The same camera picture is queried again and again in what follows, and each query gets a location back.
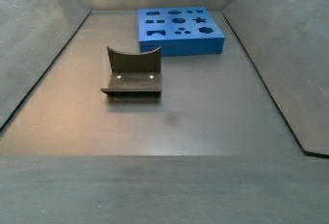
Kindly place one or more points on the blue shape sorter block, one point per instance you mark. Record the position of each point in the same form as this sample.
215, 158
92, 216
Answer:
183, 31

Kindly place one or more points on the black curved holder stand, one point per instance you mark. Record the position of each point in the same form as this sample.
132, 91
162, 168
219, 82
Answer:
135, 72

